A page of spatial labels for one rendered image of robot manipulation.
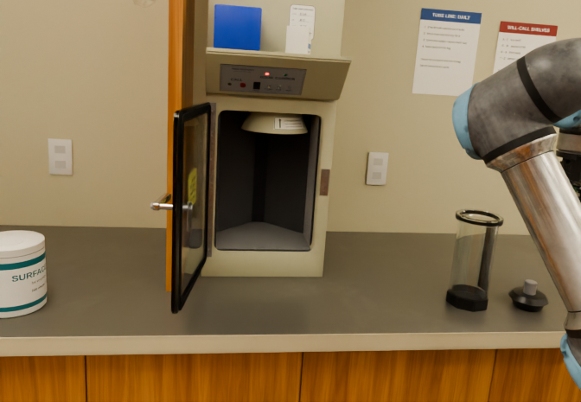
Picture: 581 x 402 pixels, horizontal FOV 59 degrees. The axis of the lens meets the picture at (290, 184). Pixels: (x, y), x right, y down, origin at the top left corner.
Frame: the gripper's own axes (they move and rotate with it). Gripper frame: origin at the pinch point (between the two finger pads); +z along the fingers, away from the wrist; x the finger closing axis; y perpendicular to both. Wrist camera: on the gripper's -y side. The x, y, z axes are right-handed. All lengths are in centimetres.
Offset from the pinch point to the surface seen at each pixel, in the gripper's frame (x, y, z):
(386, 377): -46, 8, 32
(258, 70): -74, -14, -33
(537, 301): -7.6, 7.7, 15.4
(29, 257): -121, -9, 8
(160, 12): -95, -68, -49
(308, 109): -60, -20, -25
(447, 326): -32.9, 10.0, 19.1
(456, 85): 3, -55, -34
